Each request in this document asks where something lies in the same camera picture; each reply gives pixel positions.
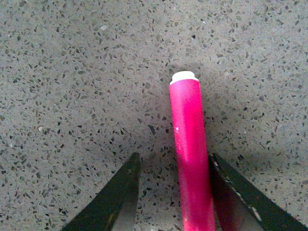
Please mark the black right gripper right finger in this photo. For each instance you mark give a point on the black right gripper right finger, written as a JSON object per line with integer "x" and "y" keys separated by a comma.
{"x": 240, "y": 206}

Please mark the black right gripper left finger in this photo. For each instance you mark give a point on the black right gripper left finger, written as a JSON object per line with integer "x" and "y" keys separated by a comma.
{"x": 114, "y": 207}

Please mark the pink highlighter pen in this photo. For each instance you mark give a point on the pink highlighter pen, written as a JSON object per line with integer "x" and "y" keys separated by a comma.
{"x": 192, "y": 157}

